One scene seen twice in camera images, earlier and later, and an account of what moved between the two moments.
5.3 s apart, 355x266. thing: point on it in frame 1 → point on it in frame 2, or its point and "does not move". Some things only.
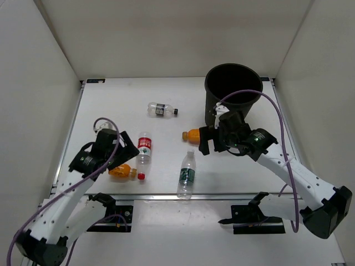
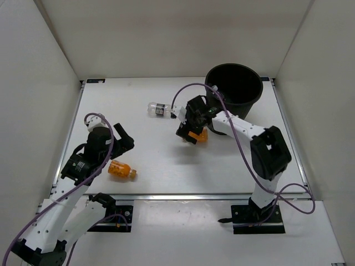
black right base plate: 249,219 does not move
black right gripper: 209,133 → 183,131
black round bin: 224,79 does not move
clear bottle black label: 164,111 does not move
